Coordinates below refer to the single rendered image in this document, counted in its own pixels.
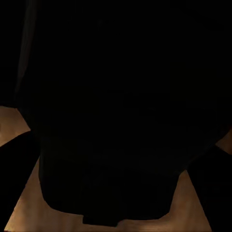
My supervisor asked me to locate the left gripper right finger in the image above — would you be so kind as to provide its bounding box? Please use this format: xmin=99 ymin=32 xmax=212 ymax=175
xmin=187 ymin=145 xmax=232 ymax=232

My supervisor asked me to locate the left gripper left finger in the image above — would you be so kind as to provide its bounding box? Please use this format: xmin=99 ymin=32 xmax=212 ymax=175
xmin=0 ymin=131 xmax=40 ymax=232

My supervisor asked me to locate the digital camera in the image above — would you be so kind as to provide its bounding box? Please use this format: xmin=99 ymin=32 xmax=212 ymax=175
xmin=0 ymin=0 xmax=232 ymax=227

